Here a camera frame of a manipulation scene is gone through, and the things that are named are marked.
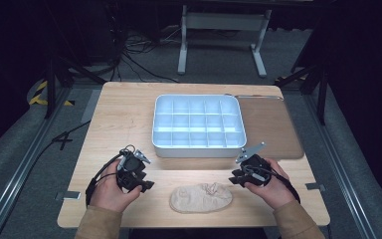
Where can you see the yellow black hazard tape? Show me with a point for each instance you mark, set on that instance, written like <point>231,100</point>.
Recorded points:
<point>38,96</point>

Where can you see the beige cloth pouch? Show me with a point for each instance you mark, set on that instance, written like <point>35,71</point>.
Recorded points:
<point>199,198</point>

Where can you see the grey metal table bracket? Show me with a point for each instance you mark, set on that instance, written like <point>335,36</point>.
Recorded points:
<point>315,187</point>
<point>69,195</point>

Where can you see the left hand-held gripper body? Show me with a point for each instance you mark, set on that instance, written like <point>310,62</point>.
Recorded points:
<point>130,166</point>

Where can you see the aluminium floor rail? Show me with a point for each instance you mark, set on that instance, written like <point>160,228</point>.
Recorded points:
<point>16,176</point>
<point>338,166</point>

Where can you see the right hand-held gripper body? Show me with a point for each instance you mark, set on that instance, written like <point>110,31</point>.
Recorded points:
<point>257,169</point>

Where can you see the white divided storage box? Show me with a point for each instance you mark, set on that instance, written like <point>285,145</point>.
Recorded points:
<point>197,124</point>

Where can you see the thin metal rod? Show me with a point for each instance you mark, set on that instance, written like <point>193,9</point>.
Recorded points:
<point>258,97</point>

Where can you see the person's left hand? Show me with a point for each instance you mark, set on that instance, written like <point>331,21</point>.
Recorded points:
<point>107,192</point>

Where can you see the black tripod stand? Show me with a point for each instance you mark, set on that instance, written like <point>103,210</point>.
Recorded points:
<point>315,79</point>
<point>54,79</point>

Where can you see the person's right hand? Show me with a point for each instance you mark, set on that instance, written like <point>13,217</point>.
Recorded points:
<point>277,191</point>

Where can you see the white metal stand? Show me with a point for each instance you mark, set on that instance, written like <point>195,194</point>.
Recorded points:
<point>224,21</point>

